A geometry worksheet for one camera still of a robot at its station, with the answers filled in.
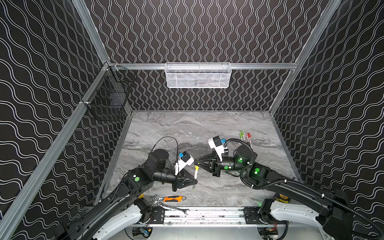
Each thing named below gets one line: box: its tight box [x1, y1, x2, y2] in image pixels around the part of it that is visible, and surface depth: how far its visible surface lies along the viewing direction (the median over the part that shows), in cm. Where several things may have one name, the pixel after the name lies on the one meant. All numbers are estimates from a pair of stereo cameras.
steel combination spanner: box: [153, 201, 190, 216], surface depth 79 cm
